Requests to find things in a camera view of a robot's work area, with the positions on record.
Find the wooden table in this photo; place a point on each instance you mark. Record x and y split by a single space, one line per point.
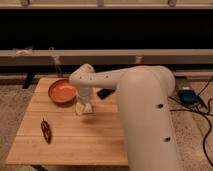
93 139

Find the blue power box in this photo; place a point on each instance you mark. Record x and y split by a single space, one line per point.
188 96

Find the black rectangular block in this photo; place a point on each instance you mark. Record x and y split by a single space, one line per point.
104 93

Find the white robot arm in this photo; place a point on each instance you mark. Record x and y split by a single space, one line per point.
142 96

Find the wooden rail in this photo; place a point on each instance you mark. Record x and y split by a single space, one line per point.
106 57

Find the orange bowl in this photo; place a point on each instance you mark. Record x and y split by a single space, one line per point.
61 91

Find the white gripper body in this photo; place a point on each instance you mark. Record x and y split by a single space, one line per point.
84 94

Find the red chili pepper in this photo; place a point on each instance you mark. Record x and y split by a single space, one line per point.
46 130

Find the white sponge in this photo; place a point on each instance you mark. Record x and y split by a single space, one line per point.
82 109

